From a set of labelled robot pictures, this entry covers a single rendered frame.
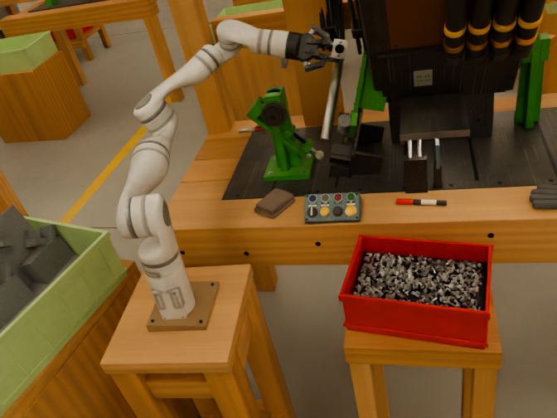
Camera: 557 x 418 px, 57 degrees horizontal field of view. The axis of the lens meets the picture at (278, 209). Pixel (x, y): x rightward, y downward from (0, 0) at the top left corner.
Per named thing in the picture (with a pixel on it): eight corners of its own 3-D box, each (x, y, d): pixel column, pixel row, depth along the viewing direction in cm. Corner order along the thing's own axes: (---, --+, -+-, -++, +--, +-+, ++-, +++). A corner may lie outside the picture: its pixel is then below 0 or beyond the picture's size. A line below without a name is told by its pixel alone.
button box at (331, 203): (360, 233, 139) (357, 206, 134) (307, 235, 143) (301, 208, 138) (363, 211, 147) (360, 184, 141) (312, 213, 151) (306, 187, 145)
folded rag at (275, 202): (273, 221, 146) (271, 211, 144) (254, 211, 151) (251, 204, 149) (296, 201, 151) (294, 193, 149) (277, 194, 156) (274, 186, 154)
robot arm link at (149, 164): (137, 174, 133) (173, 169, 133) (122, 249, 113) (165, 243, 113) (126, 145, 127) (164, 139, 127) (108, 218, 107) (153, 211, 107)
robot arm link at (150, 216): (164, 183, 114) (182, 242, 124) (122, 190, 114) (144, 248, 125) (159, 208, 107) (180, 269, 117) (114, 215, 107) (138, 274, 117)
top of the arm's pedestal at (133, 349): (231, 373, 118) (227, 362, 115) (105, 374, 125) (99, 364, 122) (254, 274, 143) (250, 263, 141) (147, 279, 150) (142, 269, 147)
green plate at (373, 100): (380, 129, 144) (396, 57, 131) (350, 125, 145) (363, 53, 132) (381, 110, 153) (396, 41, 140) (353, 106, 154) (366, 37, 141)
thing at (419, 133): (469, 140, 122) (470, 129, 120) (399, 145, 126) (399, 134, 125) (457, 72, 152) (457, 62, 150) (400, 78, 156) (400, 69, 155)
